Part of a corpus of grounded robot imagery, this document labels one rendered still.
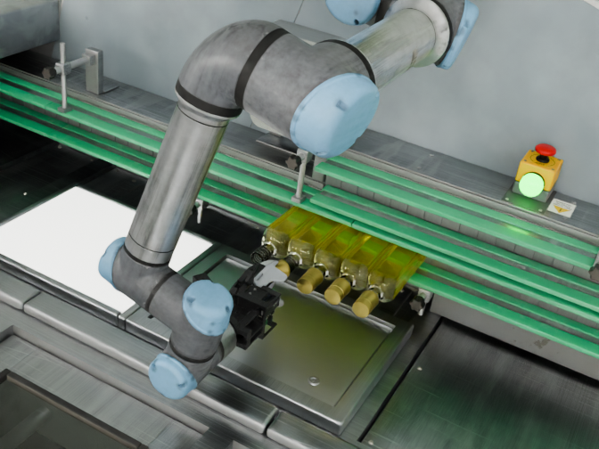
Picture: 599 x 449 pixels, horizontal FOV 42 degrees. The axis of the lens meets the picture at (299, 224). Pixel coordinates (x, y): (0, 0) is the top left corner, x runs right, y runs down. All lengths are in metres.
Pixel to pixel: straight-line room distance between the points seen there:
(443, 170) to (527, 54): 0.27
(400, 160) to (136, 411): 0.71
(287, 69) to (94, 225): 0.95
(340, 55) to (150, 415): 0.73
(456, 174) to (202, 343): 0.69
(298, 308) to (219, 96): 0.69
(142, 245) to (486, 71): 0.80
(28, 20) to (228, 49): 1.17
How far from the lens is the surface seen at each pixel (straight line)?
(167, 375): 1.24
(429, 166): 1.64
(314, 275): 1.48
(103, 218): 1.86
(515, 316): 1.59
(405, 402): 1.52
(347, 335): 1.58
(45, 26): 2.17
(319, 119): 0.96
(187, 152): 1.09
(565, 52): 1.58
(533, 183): 1.56
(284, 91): 0.97
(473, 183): 1.61
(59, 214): 1.88
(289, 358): 1.50
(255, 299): 1.36
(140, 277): 1.21
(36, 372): 1.53
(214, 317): 1.16
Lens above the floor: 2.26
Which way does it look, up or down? 51 degrees down
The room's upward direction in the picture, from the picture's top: 131 degrees counter-clockwise
